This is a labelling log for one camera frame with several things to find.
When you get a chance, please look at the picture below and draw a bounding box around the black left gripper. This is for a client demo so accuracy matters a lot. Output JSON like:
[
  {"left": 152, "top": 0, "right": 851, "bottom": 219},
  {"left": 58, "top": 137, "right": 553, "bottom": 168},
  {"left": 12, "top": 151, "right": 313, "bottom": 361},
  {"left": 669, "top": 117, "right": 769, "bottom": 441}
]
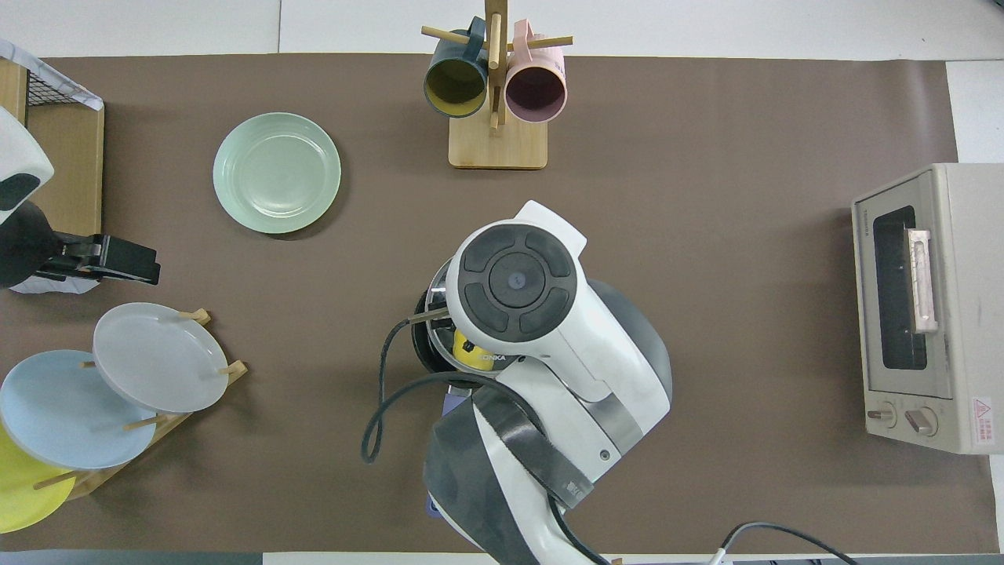
[{"left": 0, "top": 202, "right": 162, "bottom": 290}]

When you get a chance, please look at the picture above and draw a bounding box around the glass lid with blue knob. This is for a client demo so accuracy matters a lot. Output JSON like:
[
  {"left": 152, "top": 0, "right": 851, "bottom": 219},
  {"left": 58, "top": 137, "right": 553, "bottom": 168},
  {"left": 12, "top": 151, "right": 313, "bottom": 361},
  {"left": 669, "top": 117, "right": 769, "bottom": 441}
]
[{"left": 427, "top": 263, "right": 465, "bottom": 371}]

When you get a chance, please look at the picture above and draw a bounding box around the grey plate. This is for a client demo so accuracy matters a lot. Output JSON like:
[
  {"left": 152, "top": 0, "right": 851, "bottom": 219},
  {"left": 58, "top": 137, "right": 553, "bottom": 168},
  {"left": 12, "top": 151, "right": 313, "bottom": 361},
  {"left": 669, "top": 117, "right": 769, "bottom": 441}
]
[{"left": 93, "top": 303, "right": 230, "bottom": 414}]

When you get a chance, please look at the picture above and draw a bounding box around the light blue plate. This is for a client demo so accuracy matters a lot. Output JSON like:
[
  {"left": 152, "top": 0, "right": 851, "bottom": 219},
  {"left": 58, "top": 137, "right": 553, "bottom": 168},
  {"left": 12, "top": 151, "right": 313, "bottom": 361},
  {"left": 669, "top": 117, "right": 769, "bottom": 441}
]
[{"left": 0, "top": 350, "right": 158, "bottom": 470}]

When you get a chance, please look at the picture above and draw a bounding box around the wooden plate rack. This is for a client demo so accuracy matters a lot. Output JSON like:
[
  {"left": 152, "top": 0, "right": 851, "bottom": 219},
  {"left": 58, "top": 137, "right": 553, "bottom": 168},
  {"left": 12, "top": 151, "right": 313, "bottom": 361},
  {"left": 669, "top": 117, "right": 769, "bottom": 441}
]
[{"left": 31, "top": 308, "right": 249, "bottom": 501}]

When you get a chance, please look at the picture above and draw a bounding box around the green plate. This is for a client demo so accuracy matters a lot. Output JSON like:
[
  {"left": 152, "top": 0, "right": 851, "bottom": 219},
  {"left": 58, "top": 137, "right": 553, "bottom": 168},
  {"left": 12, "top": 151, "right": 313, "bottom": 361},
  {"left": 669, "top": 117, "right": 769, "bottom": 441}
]
[{"left": 213, "top": 112, "right": 342, "bottom": 235}]

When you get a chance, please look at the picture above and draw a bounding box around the yellow plate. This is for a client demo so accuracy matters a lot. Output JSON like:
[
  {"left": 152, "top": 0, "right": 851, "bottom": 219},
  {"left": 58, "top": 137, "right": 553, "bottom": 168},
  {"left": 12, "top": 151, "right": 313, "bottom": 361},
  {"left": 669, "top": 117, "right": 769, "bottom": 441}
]
[{"left": 0, "top": 424, "right": 77, "bottom": 534}]

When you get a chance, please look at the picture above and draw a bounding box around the white paper sheet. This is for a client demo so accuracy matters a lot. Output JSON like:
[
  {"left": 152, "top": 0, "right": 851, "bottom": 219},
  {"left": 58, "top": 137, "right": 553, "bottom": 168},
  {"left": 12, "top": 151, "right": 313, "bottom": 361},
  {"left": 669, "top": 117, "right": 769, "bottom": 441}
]
[{"left": 12, "top": 271, "right": 101, "bottom": 295}]

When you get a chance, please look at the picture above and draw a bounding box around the wooden two-tier shelf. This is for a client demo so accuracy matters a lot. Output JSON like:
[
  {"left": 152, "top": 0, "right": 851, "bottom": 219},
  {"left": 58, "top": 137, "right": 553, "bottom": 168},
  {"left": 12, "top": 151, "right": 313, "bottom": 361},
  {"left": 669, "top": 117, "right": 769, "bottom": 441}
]
[{"left": 0, "top": 59, "right": 105, "bottom": 279}]

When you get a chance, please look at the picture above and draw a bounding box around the dark blue saucepan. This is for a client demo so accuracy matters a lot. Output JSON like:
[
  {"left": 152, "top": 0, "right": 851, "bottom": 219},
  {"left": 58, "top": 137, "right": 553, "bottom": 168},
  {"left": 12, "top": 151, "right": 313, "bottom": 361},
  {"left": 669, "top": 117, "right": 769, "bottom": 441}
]
[{"left": 412, "top": 263, "right": 475, "bottom": 515}]

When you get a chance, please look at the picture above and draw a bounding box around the dark teal mug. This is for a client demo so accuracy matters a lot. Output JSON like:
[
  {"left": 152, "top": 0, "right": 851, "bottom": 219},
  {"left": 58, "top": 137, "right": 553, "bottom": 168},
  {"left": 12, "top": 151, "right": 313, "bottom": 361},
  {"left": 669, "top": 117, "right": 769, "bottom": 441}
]
[{"left": 424, "top": 17, "right": 489, "bottom": 118}]

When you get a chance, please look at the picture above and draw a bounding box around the wooden mug rack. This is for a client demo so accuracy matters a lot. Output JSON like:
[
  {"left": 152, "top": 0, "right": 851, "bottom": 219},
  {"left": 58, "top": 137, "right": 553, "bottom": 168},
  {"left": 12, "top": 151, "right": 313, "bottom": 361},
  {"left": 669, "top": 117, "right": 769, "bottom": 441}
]
[{"left": 421, "top": 0, "right": 573, "bottom": 170}]

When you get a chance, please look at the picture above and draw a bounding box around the pink mug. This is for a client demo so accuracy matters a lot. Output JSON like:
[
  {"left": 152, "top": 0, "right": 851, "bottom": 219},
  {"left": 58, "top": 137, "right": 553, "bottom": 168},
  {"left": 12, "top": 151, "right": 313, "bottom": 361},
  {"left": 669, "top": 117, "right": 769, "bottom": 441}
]
[{"left": 504, "top": 20, "right": 568, "bottom": 124}]

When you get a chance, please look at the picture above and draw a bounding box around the brown table mat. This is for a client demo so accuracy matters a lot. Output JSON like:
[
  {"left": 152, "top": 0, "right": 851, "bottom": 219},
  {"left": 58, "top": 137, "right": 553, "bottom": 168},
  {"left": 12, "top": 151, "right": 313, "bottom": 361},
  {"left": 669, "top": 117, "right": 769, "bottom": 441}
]
[{"left": 0, "top": 53, "right": 1001, "bottom": 554}]

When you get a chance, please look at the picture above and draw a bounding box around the beige toaster oven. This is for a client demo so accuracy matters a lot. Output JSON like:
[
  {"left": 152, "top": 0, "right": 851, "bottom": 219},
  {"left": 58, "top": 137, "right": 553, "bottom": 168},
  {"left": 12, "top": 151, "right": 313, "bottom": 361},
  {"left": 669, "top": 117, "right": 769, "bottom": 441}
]
[{"left": 852, "top": 162, "right": 1004, "bottom": 454}]

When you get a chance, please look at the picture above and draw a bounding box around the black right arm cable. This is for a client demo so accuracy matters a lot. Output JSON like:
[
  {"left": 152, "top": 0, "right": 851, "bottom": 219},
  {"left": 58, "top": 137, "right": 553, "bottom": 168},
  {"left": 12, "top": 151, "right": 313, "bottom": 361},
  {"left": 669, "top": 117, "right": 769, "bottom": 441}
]
[{"left": 361, "top": 308, "right": 550, "bottom": 465}]

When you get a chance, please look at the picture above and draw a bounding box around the black right base cable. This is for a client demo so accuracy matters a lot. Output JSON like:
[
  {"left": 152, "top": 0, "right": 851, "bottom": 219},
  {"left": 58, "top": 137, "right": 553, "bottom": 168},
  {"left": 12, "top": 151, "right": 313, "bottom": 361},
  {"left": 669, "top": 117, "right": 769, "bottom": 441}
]
[{"left": 710, "top": 522, "right": 862, "bottom": 565}]

